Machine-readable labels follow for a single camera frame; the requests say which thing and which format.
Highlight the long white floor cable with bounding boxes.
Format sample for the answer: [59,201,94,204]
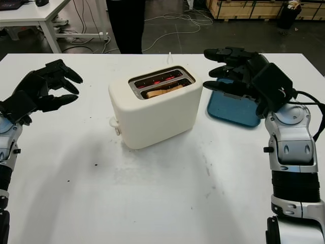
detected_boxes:
[143,12,214,53]

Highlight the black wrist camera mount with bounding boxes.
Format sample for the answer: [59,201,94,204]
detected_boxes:
[250,63,297,112]
[0,90,37,123]

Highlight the white two-slot toaster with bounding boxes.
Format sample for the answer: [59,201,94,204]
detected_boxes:
[108,65,204,150]

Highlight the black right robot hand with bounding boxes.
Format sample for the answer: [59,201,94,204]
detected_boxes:
[203,46,270,120]

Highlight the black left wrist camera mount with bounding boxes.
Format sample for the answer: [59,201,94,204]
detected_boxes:
[0,90,37,123]

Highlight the white sneaker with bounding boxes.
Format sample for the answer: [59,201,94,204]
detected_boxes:
[52,14,69,27]

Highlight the slice of toast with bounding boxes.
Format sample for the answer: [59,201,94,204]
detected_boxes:
[146,84,184,99]

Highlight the person with black trousers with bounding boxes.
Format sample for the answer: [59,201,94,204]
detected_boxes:
[106,0,146,54]

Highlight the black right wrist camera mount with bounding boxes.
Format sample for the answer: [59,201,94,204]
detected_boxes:
[250,63,297,112]

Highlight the grey floor cable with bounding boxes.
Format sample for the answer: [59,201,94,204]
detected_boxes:
[62,35,112,54]

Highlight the black hanging cable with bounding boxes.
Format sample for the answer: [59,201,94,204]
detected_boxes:
[73,0,87,35]

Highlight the white office desk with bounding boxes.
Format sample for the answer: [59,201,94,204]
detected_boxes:
[0,0,110,54]

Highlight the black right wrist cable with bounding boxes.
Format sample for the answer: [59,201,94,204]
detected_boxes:
[293,90,325,142]

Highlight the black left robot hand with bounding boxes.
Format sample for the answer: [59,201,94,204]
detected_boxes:
[12,59,84,113]

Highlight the wooden crates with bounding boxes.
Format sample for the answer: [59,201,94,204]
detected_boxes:
[207,0,325,21]

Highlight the black trash bin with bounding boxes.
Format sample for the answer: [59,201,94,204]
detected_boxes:
[278,0,302,30]

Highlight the blue plastic tray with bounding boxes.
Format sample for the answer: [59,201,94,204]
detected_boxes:
[207,77,262,127]

